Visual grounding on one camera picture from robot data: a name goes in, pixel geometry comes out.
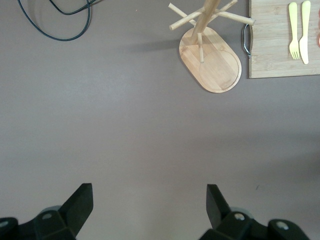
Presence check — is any wooden cup rack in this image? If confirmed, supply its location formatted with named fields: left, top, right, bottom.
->
left=169, top=0, right=256, bottom=94

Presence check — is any thick black braided cable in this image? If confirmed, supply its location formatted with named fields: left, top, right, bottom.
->
left=17, top=0, right=91, bottom=42

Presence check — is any yellow plastic knife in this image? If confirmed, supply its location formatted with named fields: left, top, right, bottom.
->
left=299, top=0, right=312, bottom=65

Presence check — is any yellow plastic fork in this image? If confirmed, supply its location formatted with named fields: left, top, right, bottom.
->
left=288, top=1, right=301, bottom=60

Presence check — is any thin black cable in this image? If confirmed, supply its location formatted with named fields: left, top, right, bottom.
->
left=48, top=0, right=106, bottom=15

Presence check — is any bamboo cutting board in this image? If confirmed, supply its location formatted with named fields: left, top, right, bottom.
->
left=241, top=0, right=320, bottom=80

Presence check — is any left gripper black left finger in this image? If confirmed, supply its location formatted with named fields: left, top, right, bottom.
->
left=0, top=183, right=94, bottom=240

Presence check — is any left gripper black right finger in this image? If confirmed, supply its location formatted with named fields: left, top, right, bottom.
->
left=199, top=184, right=311, bottom=240

